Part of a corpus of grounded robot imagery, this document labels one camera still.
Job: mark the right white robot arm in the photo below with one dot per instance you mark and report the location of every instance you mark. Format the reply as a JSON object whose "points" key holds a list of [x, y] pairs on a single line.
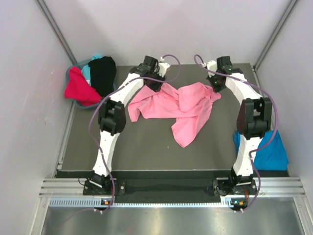
{"points": [[253, 121]]}

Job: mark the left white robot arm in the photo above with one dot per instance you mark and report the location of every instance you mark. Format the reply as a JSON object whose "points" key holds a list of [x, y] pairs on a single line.
{"points": [[112, 120]]}

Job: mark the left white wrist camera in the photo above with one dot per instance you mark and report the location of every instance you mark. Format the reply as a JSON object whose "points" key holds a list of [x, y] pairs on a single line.
{"points": [[163, 67]]}

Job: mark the aluminium corner post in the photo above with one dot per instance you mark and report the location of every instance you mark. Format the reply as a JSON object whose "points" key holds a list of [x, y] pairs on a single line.
{"points": [[56, 30], [275, 33]]}

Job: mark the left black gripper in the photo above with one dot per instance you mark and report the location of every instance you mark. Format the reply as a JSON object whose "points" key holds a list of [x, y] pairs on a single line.
{"points": [[156, 87]]}

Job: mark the left aluminium corner post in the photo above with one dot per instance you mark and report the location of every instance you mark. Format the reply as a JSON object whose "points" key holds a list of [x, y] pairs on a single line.
{"points": [[56, 30]]}

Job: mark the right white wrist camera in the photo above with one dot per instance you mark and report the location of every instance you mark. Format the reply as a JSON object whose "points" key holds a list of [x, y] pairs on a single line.
{"points": [[211, 65]]}

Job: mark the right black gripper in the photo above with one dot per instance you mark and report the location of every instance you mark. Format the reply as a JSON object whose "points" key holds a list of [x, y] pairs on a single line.
{"points": [[216, 89]]}

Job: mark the blue plastic basket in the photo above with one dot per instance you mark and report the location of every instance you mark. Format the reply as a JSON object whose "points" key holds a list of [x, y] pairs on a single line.
{"points": [[80, 66]]}

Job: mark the slotted grey cable duct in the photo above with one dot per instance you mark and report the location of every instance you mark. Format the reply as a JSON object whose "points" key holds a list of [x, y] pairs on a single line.
{"points": [[103, 203]]}

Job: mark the aluminium front rail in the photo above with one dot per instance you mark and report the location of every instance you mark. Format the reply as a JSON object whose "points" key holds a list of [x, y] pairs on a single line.
{"points": [[265, 186]]}

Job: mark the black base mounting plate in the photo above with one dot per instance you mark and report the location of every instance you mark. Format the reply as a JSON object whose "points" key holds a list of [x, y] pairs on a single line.
{"points": [[166, 189]]}

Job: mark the pink t shirt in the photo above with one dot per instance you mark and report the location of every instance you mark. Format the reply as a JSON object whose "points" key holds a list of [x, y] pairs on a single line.
{"points": [[190, 105]]}

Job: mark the light blue t shirt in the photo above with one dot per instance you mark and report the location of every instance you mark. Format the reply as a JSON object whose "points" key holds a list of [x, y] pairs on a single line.
{"points": [[86, 69]]}

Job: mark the red t shirt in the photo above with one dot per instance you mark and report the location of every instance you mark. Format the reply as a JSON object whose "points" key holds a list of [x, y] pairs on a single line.
{"points": [[79, 90]]}

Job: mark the folded blue t shirt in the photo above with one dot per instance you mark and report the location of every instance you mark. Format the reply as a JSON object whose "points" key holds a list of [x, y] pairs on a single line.
{"points": [[273, 157]]}

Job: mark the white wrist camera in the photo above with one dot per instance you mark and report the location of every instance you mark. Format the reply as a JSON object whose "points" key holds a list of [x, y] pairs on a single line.
{"points": [[211, 65], [163, 67]]}

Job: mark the right aluminium corner post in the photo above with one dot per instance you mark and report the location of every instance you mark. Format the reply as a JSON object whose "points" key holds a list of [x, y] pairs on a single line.
{"points": [[275, 33]]}

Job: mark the black t shirt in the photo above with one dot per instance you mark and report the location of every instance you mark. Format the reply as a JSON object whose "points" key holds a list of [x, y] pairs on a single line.
{"points": [[102, 75]]}

